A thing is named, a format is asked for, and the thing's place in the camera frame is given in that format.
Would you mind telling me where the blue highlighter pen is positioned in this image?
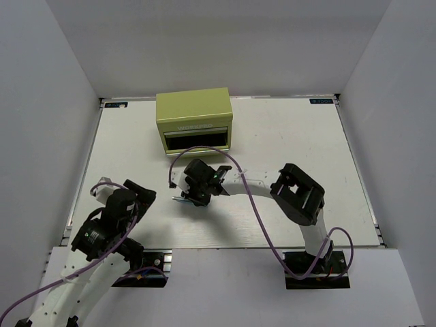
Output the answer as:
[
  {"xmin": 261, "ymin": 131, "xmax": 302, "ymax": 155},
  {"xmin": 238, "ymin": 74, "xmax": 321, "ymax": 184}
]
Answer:
[{"xmin": 172, "ymin": 196, "xmax": 191, "ymax": 204}]

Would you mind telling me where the green metal drawer chest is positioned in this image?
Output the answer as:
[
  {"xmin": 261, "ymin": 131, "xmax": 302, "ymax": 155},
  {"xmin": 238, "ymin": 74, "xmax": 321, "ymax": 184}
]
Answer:
[{"xmin": 155, "ymin": 87, "xmax": 234, "ymax": 154}]

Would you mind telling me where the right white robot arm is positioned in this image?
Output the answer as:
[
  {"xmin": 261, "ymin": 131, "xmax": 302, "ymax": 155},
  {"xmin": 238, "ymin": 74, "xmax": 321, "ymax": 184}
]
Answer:
[{"xmin": 171, "ymin": 159, "xmax": 332, "ymax": 272}]

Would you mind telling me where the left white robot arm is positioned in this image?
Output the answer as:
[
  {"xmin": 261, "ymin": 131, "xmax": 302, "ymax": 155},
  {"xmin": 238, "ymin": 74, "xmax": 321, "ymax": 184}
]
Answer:
[{"xmin": 16, "ymin": 178, "xmax": 157, "ymax": 326}]

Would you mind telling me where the left blue corner label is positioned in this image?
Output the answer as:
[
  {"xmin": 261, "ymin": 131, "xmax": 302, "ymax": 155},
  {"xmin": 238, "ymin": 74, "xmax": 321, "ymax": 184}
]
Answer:
[{"xmin": 104, "ymin": 102, "xmax": 128, "ymax": 108}]

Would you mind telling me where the blue corner label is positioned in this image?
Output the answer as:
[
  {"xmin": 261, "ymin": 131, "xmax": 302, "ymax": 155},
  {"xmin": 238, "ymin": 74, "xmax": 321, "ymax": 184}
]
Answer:
[
  {"xmin": 104, "ymin": 102, "xmax": 128, "ymax": 108},
  {"xmin": 309, "ymin": 98, "xmax": 334, "ymax": 104}
]

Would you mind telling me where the right blue corner label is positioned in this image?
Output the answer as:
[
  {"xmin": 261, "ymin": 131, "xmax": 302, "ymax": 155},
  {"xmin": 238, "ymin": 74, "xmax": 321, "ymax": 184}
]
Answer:
[{"xmin": 309, "ymin": 98, "xmax": 334, "ymax": 104}]

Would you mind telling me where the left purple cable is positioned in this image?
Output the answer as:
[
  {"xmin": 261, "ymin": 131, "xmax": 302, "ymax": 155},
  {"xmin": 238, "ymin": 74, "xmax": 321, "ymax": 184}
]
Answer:
[{"xmin": 0, "ymin": 182, "xmax": 170, "ymax": 320}]

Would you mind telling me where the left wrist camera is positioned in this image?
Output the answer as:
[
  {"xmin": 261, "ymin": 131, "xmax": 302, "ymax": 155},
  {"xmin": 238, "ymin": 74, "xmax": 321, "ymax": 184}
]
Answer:
[{"xmin": 90, "ymin": 177, "xmax": 116, "ymax": 204}]

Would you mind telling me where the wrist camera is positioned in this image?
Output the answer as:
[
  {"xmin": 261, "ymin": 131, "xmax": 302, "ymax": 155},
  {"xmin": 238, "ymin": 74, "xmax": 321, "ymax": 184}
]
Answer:
[
  {"xmin": 170, "ymin": 170, "xmax": 190, "ymax": 198},
  {"xmin": 90, "ymin": 177, "xmax": 116, "ymax": 204}
]

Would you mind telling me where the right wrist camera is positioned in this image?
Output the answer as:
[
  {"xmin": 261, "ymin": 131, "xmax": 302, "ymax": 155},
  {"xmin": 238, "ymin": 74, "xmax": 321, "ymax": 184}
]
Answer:
[{"xmin": 170, "ymin": 170, "xmax": 190, "ymax": 198}]

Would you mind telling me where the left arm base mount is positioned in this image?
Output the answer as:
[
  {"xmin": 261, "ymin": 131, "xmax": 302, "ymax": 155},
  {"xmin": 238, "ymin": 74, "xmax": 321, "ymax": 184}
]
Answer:
[{"xmin": 112, "ymin": 249, "xmax": 172, "ymax": 288}]

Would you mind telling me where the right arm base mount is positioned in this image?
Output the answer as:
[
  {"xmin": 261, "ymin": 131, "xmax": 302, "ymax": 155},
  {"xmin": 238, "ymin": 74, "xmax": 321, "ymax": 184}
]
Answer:
[{"xmin": 283, "ymin": 251, "xmax": 350, "ymax": 290}]

